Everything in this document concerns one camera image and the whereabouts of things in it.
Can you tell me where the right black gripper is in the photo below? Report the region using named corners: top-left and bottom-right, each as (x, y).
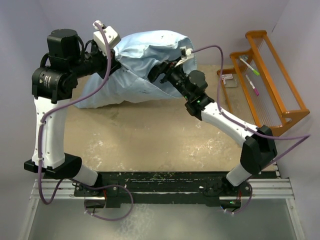
top-left (140, 56), bottom-right (192, 101)

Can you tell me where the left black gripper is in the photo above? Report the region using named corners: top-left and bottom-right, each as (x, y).
top-left (69, 41), bottom-right (123, 81)

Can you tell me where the light blue pillowcase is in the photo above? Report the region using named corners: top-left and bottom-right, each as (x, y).
top-left (75, 30), bottom-right (194, 109)

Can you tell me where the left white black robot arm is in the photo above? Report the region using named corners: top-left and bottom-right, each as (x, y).
top-left (24, 26), bottom-right (121, 196)

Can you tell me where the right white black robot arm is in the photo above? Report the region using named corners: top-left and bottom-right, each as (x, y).
top-left (147, 60), bottom-right (278, 196)

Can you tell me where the small clear plastic box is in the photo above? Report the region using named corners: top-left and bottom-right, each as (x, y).
top-left (221, 73), bottom-right (238, 88)

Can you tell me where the orange wooden tiered rack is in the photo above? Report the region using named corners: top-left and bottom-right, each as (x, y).
top-left (216, 30), bottom-right (310, 136)

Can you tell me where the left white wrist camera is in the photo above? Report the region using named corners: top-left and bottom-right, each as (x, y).
top-left (92, 20), bottom-right (121, 55)

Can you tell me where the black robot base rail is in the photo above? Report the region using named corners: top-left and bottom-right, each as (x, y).
top-left (71, 171), bottom-right (252, 208)

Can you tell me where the aluminium extrusion frame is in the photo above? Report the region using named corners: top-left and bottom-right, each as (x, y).
top-left (19, 166), bottom-right (307, 240)

